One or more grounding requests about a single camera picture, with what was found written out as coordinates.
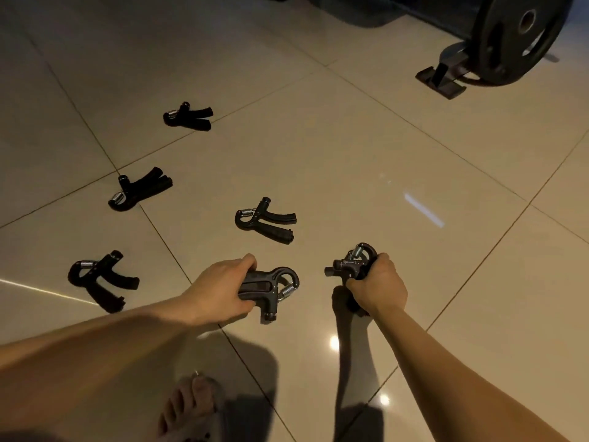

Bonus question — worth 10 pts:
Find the person's left hand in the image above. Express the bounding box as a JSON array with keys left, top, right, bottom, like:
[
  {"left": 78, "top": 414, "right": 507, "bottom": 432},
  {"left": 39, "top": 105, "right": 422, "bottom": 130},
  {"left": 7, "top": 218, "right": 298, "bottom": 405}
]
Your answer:
[{"left": 181, "top": 253, "right": 258, "bottom": 326}]

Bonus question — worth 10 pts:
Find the person's right hand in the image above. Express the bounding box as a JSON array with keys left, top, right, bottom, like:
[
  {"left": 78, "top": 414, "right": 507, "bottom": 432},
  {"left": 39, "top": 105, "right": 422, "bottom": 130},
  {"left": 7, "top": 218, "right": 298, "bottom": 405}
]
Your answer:
[{"left": 345, "top": 252, "right": 409, "bottom": 320}]

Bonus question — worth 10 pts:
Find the black hand grip strengthener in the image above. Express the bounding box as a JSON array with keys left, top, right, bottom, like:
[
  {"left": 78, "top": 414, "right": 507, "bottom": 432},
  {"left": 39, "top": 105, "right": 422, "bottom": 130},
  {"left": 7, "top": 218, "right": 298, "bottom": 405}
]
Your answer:
[
  {"left": 67, "top": 250, "right": 141, "bottom": 314},
  {"left": 235, "top": 197, "right": 297, "bottom": 245},
  {"left": 324, "top": 242, "right": 379, "bottom": 317},
  {"left": 238, "top": 266, "right": 301, "bottom": 325},
  {"left": 163, "top": 101, "right": 214, "bottom": 132},
  {"left": 108, "top": 167, "right": 174, "bottom": 212}
]

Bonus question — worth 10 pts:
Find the person's left forearm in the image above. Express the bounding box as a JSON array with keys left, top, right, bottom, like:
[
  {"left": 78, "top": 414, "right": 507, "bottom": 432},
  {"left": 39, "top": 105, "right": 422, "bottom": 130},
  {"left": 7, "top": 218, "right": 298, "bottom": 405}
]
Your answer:
[{"left": 0, "top": 293, "right": 205, "bottom": 442}]

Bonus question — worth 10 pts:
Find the person's right forearm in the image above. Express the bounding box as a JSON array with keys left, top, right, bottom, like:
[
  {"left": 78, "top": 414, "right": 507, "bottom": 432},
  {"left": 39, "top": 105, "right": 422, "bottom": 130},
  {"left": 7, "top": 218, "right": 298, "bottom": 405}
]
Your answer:
[{"left": 370, "top": 304, "right": 571, "bottom": 442}]

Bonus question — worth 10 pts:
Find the person's foot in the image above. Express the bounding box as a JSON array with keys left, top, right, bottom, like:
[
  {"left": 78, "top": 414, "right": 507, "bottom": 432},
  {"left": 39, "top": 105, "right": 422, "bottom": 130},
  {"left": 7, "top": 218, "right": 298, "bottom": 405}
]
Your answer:
[{"left": 158, "top": 373, "right": 217, "bottom": 438}]

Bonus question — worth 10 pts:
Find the grey sandal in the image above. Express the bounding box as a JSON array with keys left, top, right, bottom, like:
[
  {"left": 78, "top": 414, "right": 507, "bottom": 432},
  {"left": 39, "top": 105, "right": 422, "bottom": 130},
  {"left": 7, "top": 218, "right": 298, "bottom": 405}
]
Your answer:
[{"left": 159, "top": 372, "right": 227, "bottom": 442}]

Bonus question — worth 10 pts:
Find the black weight plate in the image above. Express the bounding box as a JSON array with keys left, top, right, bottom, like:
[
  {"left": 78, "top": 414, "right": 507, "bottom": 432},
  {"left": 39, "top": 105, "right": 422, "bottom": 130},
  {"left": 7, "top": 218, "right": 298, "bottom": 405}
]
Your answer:
[{"left": 470, "top": 0, "right": 575, "bottom": 86}]

